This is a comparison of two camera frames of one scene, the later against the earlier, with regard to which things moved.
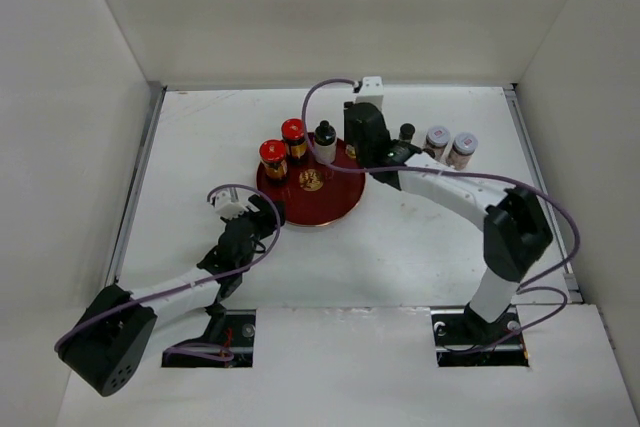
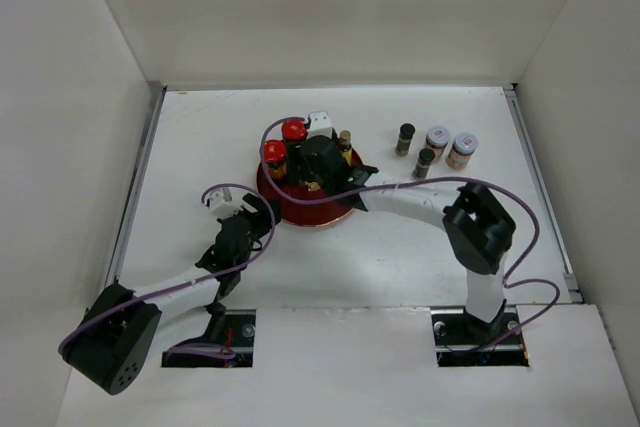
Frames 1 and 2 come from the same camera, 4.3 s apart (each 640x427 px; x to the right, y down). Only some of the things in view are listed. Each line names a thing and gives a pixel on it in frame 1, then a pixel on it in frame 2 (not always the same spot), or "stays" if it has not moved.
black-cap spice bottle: [406, 132] stays
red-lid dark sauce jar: [293, 135] stays
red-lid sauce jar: [273, 155] stays
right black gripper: [349, 133] to [306, 173]
